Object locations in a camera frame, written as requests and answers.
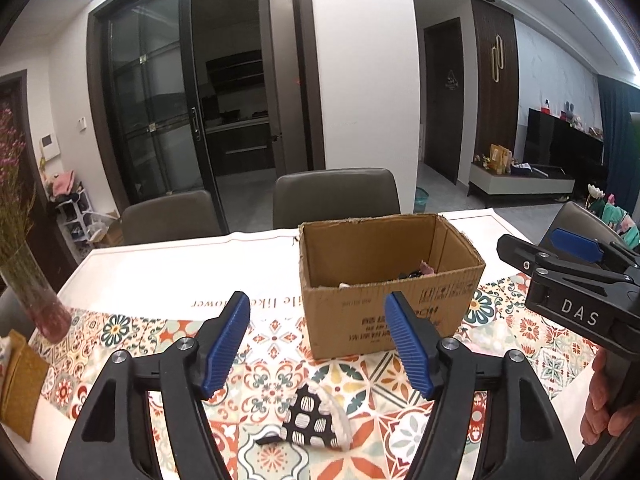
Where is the person's right hand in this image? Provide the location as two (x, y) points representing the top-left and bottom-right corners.
(580, 349), (639, 445)

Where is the grey dining chair left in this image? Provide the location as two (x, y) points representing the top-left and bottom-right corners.
(120, 190), (224, 245)

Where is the dark patterned silk scarf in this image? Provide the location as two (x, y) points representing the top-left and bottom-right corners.
(398, 270), (425, 280)

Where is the black television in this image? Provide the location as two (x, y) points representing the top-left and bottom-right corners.
(524, 108), (608, 181)

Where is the grey dining chair middle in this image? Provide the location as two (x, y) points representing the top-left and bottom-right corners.
(272, 168), (400, 229)

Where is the grey dining chair right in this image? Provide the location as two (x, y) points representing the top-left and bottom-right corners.
(540, 202), (623, 249)

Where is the glass vase with dried flowers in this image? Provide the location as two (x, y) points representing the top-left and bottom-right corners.
(1, 106), (70, 344)

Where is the woven yellow tissue box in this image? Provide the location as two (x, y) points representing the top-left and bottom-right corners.
(1, 330), (49, 442)

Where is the dark wooden door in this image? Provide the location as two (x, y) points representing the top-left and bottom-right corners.
(424, 18), (464, 183)

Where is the white shoe rack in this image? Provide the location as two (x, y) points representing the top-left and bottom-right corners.
(47, 170), (110, 257)

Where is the grey dining chair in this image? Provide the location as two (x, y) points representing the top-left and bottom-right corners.
(120, 190), (224, 245)
(272, 168), (400, 229)
(540, 202), (623, 249)

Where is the brown cardboard box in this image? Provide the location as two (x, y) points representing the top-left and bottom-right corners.
(298, 214), (485, 361)

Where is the black white patterned pouch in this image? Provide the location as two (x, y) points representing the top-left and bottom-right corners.
(257, 382), (352, 451)

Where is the black glass sliding door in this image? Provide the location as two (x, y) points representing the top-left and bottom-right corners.
(87, 0), (318, 233)

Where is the patterned white tablecloth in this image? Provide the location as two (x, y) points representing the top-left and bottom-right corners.
(1, 209), (596, 479)

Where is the pink purple fuzzy towel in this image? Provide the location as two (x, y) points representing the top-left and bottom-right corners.
(419, 261), (435, 275)

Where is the wall intercom panel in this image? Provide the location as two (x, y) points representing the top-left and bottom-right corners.
(40, 132), (61, 162)

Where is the low white tv cabinet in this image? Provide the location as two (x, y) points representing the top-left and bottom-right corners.
(469, 165), (575, 196)

